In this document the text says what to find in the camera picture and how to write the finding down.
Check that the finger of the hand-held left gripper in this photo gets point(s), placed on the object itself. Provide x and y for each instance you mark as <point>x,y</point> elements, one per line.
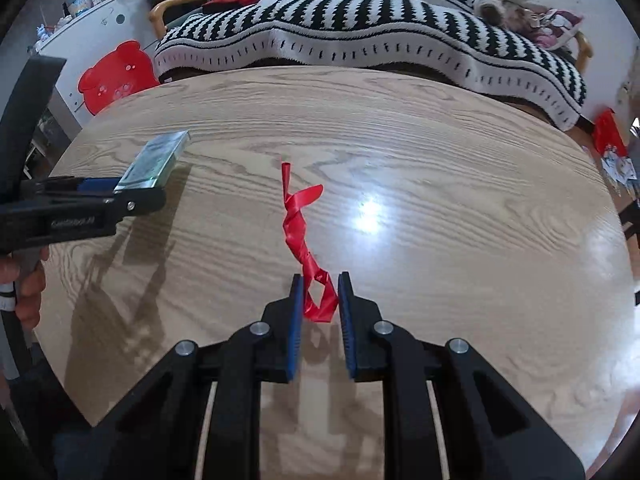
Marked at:
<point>140,202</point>
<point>97,186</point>

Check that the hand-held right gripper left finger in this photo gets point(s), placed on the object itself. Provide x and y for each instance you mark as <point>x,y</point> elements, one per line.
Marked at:
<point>296,320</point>

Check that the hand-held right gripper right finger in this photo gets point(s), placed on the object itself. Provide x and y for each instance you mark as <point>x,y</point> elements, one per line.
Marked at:
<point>346,320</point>

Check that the silver foil packet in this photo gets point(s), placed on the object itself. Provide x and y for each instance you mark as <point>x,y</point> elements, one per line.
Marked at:
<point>155,160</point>

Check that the red twisted ribbon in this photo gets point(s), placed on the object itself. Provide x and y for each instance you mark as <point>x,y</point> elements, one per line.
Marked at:
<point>295,230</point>

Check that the person's left hand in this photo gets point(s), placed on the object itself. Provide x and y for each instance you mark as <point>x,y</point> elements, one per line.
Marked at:
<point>30,290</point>

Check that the red bear-shaped plastic stool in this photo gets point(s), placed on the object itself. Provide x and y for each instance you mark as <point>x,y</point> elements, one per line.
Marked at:
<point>115,80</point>

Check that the white cabinet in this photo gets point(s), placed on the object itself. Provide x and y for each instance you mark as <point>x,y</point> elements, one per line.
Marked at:
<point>100,25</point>

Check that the group of small bottles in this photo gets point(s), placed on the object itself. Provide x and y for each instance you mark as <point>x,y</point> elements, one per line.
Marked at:
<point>80,7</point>

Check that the black white striped blanket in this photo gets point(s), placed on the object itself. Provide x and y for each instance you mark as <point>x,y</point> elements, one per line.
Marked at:
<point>400,20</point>

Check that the red paper bag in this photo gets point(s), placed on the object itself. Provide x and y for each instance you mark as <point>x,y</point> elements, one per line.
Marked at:
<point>607,130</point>

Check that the pink white cloth item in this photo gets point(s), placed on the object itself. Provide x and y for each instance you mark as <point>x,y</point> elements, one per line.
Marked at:
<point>557,27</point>

